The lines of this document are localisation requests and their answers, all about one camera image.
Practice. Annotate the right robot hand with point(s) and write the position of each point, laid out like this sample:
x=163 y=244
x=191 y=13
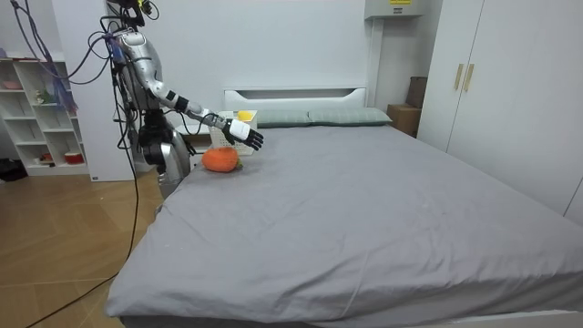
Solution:
x=240 y=130

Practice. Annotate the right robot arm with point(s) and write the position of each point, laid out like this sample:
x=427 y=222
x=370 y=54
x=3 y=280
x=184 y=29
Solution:
x=148 y=64

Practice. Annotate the yellow fruit soft toy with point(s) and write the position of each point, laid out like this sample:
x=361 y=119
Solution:
x=245 y=115

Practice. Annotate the white slotted basket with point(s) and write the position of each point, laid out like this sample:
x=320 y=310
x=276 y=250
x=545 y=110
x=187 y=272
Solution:
x=219 y=139

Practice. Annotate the orange fruit soft toy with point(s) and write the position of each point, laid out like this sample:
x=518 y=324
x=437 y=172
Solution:
x=220 y=159

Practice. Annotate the white nightstand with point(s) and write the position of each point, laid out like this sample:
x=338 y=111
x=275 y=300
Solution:
x=193 y=136

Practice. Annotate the robot legs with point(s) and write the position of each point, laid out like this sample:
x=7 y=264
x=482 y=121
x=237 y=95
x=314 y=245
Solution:
x=169 y=152

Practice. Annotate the green-grey pillow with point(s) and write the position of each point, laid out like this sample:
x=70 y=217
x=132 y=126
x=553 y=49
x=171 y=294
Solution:
x=348 y=116

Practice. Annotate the robot body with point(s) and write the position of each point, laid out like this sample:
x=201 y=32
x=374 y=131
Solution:
x=136 y=93

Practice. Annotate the grey bed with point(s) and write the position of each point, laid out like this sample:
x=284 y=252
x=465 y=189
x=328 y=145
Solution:
x=355 y=218

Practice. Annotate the cardboard box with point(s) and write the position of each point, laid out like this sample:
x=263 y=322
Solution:
x=403 y=119

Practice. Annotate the red bowl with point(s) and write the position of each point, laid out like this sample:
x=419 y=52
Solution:
x=74 y=158

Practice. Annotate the dark brown box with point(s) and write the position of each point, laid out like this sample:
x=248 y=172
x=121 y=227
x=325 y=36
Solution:
x=416 y=91

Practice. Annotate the white shelf unit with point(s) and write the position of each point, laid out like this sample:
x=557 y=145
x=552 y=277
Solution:
x=43 y=123

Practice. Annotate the small green plant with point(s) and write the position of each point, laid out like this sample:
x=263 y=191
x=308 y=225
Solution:
x=43 y=96

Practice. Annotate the black bag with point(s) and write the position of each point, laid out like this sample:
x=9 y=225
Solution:
x=11 y=169

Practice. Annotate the pink bowl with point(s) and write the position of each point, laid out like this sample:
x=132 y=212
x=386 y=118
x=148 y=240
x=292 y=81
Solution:
x=12 y=85

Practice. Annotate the white wardrobe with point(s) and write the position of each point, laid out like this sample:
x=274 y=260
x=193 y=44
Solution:
x=510 y=91

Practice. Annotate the grey wall box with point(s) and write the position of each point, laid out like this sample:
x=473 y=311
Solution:
x=394 y=8

